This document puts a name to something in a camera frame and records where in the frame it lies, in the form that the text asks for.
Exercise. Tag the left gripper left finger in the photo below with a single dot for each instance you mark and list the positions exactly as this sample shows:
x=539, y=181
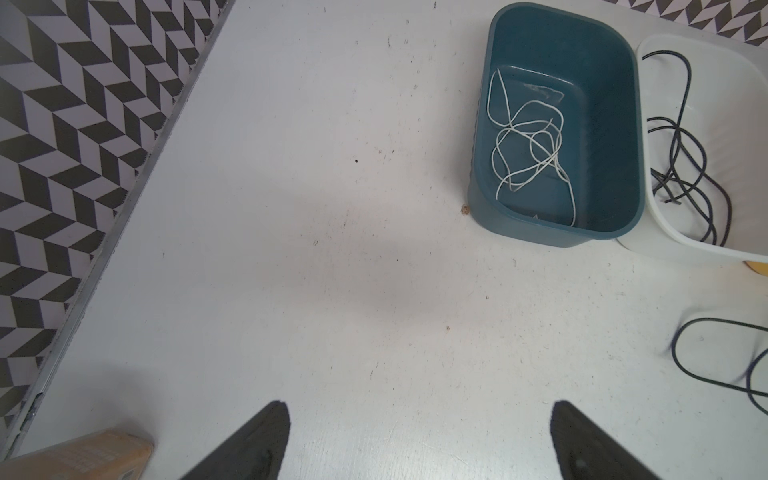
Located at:
x=255, y=451

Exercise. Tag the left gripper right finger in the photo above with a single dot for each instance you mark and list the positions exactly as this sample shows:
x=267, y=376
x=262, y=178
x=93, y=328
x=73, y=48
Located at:
x=584, y=451

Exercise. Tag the yellow plastic bin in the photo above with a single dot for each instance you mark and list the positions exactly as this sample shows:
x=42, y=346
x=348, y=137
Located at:
x=757, y=267

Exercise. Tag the dark teal plastic bin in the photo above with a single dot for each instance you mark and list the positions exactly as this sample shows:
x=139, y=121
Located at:
x=558, y=156

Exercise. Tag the white plastic bin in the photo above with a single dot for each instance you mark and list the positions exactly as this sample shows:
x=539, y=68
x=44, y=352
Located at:
x=705, y=146

